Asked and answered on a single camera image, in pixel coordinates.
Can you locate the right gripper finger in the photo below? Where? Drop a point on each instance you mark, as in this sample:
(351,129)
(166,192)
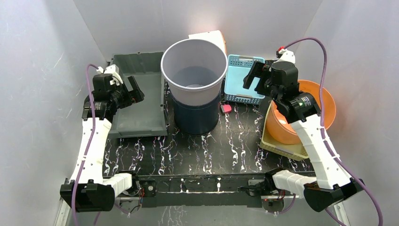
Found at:
(262,86)
(256,71)

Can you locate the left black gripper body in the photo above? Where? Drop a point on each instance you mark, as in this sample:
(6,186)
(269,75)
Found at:
(122,96)

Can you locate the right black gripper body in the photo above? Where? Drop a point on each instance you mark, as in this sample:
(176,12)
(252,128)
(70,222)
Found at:
(260,77)

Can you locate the light blue plastic basket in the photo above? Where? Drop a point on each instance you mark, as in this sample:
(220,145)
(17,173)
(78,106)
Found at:
(238,68)

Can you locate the orange plastic bucket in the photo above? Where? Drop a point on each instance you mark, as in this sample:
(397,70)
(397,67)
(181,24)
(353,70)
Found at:
(277,125)

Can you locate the dark blue bucket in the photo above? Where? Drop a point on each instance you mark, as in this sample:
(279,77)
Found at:
(196,120)

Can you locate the light grey plastic bucket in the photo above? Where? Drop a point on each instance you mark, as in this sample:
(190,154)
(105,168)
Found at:
(194,70)

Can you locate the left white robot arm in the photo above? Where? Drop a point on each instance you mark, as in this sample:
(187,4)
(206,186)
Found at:
(87,190)

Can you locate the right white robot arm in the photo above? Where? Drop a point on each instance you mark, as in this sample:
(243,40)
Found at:
(332,183)

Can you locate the cream cylindrical container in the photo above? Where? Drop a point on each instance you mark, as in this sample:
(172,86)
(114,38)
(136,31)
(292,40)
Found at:
(215,37)

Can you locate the small pink eraser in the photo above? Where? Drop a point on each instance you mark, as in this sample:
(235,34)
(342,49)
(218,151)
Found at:
(226,109)

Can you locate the yellow plastic basket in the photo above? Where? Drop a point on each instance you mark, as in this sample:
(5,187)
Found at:
(295,151)

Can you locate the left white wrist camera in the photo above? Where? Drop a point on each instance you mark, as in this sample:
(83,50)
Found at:
(114,71)

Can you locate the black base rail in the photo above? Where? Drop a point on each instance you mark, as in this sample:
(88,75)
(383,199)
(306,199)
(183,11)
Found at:
(250,190)

